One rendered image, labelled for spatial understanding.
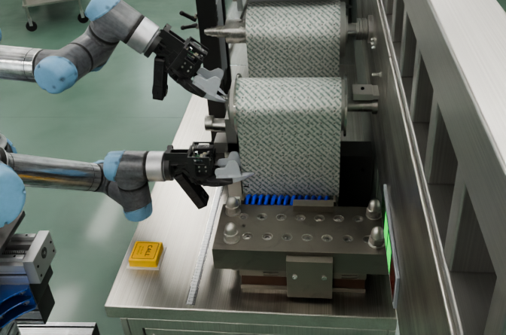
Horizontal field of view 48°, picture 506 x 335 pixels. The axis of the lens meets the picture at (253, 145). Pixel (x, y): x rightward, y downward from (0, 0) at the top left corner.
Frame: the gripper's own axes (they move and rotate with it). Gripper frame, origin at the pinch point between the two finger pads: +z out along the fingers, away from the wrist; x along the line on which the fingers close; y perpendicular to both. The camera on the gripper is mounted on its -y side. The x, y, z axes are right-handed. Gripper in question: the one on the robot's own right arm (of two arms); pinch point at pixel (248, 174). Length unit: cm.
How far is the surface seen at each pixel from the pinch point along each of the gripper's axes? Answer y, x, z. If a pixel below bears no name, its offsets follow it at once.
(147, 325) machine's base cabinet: -25.1, -25.9, -22.5
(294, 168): 2.2, -0.2, 10.9
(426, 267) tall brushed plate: 31, -61, 30
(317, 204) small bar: -4.2, -5.7, 16.5
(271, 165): 3.0, -0.2, 5.6
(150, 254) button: -16.6, -11.4, -24.2
